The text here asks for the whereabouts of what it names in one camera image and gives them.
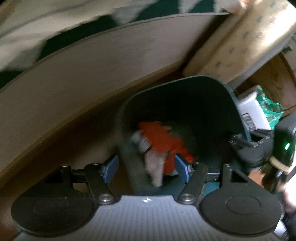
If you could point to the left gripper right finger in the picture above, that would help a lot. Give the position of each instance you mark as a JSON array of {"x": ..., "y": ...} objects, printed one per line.
[{"x": 183, "y": 168}]

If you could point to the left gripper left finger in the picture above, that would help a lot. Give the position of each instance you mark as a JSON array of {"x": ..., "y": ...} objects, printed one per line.
[{"x": 109, "y": 168}]

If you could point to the orange wrapper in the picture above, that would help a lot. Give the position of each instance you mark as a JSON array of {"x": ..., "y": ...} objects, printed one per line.
[{"x": 159, "y": 146}]

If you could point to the dark teal trash bin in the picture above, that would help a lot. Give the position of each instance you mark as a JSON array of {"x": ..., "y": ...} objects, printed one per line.
[{"x": 202, "y": 111}]

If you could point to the white Dettol cardboard box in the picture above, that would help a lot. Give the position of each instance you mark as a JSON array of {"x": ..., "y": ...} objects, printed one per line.
[{"x": 252, "y": 112}]

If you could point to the green plastic bag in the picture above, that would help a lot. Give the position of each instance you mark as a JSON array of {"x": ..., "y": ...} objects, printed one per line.
[{"x": 273, "y": 111}]

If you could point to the patterned bed blanket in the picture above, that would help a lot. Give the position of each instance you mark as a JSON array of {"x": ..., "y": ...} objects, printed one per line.
[{"x": 32, "y": 30}]

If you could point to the wooden bed frame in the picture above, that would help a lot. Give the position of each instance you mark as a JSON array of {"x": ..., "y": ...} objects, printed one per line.
[{"x": 70, "y": 82}]

